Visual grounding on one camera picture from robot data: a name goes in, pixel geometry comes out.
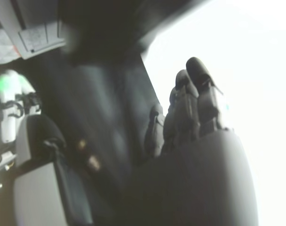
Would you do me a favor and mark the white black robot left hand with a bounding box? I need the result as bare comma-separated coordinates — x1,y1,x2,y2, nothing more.
0,56,259,226

